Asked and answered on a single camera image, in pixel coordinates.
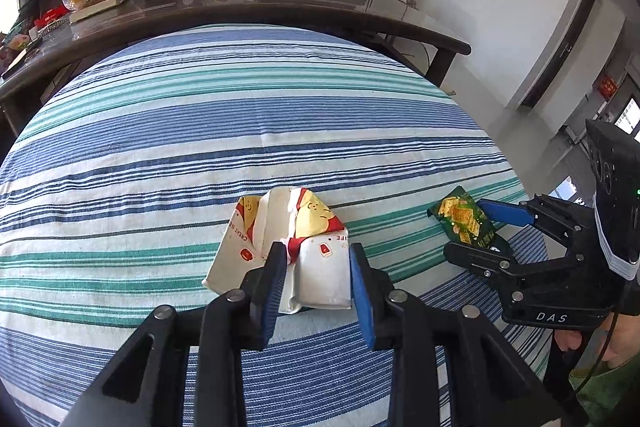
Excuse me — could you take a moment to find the dark brown door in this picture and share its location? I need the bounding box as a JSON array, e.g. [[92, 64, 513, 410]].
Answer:
[[520, 0, 598, 108]]

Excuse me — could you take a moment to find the beige book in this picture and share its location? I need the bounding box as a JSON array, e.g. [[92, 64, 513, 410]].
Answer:
[[67, 0, 138, 24]]

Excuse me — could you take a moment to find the person's right hand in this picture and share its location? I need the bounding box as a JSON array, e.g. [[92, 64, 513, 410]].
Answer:
[[555, 313, 640, 365]]

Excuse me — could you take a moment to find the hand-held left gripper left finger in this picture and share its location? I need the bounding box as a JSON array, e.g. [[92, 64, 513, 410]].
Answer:
[[60, 241, 289, 427]]

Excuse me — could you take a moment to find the green snack wrapper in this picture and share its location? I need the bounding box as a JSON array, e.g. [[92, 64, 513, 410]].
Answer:
[[426, 186, 513, 253]]

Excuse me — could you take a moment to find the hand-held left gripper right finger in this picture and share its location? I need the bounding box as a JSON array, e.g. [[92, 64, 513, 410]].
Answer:
[[348, 243, 566, 427]]

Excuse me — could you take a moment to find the person's right forearm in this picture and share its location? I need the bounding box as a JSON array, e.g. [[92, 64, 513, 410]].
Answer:
[[570, 352, 640, 427]]

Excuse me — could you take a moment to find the dark coffee table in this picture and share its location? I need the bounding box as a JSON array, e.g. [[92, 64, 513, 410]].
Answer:
[[0, 0, 472, 122]]

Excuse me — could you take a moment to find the round striped table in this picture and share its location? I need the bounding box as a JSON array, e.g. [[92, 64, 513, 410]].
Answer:
[[0, 24, 551, 427]]

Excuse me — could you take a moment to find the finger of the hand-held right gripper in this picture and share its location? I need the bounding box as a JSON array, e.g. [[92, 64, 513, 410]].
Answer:
[[442, 241, 553, 304], [476, 193, 597, 259]]

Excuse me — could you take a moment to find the red box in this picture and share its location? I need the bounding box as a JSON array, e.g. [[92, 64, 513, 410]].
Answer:
[[35, 4, 68, 28]]

